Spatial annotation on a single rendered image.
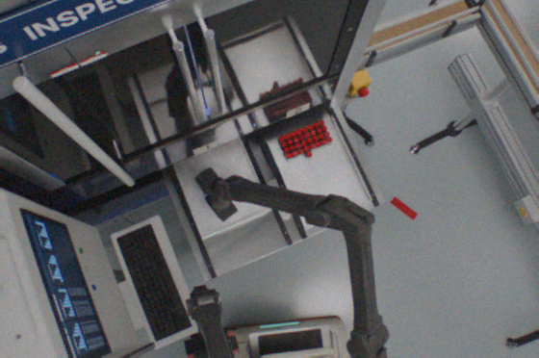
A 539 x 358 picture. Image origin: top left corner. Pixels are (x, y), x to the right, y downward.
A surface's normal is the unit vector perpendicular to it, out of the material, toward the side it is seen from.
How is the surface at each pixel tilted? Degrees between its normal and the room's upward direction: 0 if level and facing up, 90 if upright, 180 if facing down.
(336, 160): 0
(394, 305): 0
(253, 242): 0
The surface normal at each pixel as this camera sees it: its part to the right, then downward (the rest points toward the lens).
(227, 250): 0.03, -0.25
